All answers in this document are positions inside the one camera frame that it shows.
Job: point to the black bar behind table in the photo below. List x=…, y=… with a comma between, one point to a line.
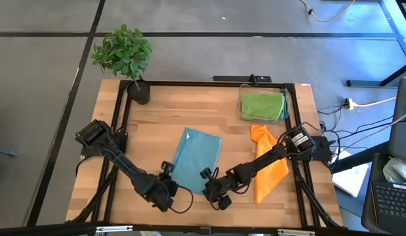
x=229, y=78

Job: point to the black desk frame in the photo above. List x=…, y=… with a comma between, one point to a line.
x=363, y=83

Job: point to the black plant pot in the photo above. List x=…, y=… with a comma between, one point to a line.
x=140, y=95

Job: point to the light blue microfiber towel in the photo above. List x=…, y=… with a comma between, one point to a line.
x=196, y=154

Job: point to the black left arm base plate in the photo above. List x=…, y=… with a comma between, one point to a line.
x=88, y=151

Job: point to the pale crumpled cloth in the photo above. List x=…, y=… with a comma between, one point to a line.
x=397, y=170

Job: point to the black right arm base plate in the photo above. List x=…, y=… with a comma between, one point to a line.
x=325, y=150

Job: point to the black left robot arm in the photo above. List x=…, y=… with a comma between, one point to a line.
x=120, y=164

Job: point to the black laptop keyboard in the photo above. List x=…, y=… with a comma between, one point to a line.
x=393, y=200

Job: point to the yellow white power plug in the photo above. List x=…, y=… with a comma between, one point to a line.
x=350, y=104

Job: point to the green microfiber towel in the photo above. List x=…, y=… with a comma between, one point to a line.
x=261, y=106

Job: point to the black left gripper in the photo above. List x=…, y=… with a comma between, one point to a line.
x=163, y=190

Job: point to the white flat box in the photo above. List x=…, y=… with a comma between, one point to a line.
x=352, y=180

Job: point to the small grey crossbeam clamp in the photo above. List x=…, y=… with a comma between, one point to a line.
x=205, y=230

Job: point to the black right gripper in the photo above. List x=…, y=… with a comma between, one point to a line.
x=217, y=190

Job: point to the green artificial plant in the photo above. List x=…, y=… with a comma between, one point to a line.
x=124, y=52

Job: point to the orange microfiber towel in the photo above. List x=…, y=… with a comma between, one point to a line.
x=271, y=183

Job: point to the grey flat monitor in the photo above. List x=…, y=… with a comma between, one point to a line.
x=402, y=131

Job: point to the silver metal bracket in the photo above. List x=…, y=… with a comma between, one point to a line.
x=296, y=232
x=114, y=228

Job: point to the black overhead crossbeam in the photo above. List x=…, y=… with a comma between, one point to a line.
x=42, y=229

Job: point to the dark grey floor object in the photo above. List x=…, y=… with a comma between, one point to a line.
x=6, y=152

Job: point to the clear plastic bin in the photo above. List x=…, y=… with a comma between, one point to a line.
x=245, y=88

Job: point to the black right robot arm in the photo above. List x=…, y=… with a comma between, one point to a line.
x=265, y=159

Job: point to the black aluminium table frame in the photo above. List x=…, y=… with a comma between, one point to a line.
x=189, y=83

